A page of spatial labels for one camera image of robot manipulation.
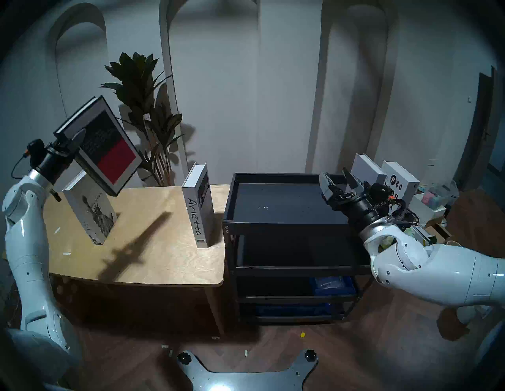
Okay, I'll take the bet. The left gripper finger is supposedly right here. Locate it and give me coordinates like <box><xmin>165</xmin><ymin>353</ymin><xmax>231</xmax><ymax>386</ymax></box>
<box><xmin>68</xmin><ymin>128</ymin><xmax>87</xmax><ymax>153</ymax></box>

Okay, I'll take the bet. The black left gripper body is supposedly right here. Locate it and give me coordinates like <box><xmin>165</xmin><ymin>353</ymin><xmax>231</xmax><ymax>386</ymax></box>
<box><xmin>36</xmin><ymin>140</ymin><xmax>76</xmax><ymax>185</ymax></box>

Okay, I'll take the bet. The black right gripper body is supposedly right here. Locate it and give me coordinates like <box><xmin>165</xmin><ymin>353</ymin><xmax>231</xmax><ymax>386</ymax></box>
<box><xmin>325</xmin><ymin>182</ymin><xmax>390</xmax><ymax>232</ymax></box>

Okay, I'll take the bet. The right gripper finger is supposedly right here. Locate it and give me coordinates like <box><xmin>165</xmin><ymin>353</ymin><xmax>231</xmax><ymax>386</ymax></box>
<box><xmin>342</xmin><ymin>167</ymin><xmax>364</xmax><ymax>190</ymax></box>
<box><xmin>319</xmin><ymin>171</ymin><xmax>337</xmax><ymax>202</ymax></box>

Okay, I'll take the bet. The grey Discontent book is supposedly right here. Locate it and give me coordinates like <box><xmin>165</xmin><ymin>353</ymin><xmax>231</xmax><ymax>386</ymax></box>
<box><xmin>350</xmin><ymin>153</ymin><xmax>387</xmax><ymax>186</ymax></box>

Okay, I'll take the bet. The black Crime and Punishment book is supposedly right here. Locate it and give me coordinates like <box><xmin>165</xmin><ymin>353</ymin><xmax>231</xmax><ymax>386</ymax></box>
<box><xmin>53</xmin><ymin>95</ymin><xmax>144</xmax><ymax>197</ymax></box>

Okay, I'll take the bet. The white Design Hotels yearbook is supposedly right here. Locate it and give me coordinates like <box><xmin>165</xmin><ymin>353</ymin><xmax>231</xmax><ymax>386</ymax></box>
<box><xmin>380</xmin><ymin>160</ymin><xmax>420</xmax><ymax>206</ymax></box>

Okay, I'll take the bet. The white Arletta book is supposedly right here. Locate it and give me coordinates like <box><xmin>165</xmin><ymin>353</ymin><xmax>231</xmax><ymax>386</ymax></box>
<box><xmin>181</xmin><ymin>162</ymin><xmax>215</xmax><ymax>249</ymax></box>

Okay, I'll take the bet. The black metal shelf cart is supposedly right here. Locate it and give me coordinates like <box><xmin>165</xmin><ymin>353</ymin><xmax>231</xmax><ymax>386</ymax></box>
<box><xmin>222</xmin><ymin>173</ymin><xmax>375</xmax><ymax>326</ymax></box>

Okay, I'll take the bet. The light wooden display table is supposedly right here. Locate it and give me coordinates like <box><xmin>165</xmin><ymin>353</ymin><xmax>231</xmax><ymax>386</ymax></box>
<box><xmin>43</xmin><ymin>184</ymin><xmax>230</xmax><ymax>335</ymax></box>

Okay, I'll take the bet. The grey Statue of Liberty book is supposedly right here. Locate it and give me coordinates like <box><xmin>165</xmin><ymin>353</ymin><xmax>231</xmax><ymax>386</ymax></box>
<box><xmin>62</xmin><ymin>169</ymin><xmax>118</xmax><ymax>246</ymax></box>

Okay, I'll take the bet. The white cardboard box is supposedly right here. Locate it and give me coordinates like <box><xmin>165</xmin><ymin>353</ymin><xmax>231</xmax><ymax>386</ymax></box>
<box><xmin>408</xmin><ymin>193</ymin><xmax>442</xmax><ymax>225</ymax></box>

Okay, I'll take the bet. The blue plastic bin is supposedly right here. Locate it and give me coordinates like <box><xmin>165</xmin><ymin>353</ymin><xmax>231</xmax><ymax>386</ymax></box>
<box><xmin>309</xmin><ymin>276</ymin><xmax>357</xmax><ymax>296</ymax></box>
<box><xmin>254</xmin><ymin>303</ymin><xmax>332</xmax><ymax>317</ymax></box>

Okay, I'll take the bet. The clear plastic storage box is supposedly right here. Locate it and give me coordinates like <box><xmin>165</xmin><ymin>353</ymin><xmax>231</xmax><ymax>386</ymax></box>
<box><xmin>420</xmin><ymin>182</ymin><xmax>460</xmax><ymax>210</ymax></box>

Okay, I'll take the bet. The brown cardboard box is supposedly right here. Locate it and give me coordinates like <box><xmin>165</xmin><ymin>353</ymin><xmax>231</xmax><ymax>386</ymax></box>
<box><xmin>424</xmin><ymin>220</ymin><xmax>454</xmax><ymax>245</ymax></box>

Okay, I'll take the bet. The dark green potted plant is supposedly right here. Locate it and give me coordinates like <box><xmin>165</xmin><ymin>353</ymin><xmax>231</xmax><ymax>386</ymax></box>
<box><xmin>100</xmin><ymin>52</ymin><xmax>185</xmax><ymax>187</ymax></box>

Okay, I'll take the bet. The white bin with bag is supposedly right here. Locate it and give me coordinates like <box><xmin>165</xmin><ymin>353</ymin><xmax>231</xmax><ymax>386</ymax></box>
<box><xmin>457</xmin><ymin>305</ymin><xmax>493</xmax><ymax>324</ymax></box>

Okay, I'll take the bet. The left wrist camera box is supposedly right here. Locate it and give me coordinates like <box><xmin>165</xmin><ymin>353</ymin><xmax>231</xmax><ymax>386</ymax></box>
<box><xmin>26</xmin><ymin>138</ymin><xmax>45</xmax><ymax>167</ymax></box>

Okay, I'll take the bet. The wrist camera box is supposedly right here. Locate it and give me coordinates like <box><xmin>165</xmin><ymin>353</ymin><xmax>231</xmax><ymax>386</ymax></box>
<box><xmin>370</xmin><ymin>183</ymin><xmax>396</xmax><ymax>206</ymax></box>
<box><xmin>26</xmin><ymin>138</ymin><xmax>45</xmax><ymax>167</ymax></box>

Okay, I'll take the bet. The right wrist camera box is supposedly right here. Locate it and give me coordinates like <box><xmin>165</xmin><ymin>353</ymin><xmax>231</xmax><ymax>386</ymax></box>
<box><xmin>370</xmin><ymin>183</ymin><xmax>396</xmax><ymax>206</ymax></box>

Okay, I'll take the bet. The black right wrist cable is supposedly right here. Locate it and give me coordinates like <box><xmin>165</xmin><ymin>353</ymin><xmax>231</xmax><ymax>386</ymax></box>
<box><xmin>389</xmin><ymin>198</ymin><xmax>419</xmax><ymax>226</ymax></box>

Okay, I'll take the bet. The brown door with handle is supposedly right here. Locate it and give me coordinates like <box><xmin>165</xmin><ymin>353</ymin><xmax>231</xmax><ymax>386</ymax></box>
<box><xmin>454</xmin><ymin>66</ymin><xmax>499</xmax><ymax>189</ymax></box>

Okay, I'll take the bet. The grey metal robot base plate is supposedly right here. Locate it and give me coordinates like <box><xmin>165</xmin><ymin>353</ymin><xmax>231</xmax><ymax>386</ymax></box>
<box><xmin>176</xmin><ymin>349</ymin><xmax>318</xmax><ymax>391</ymax></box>

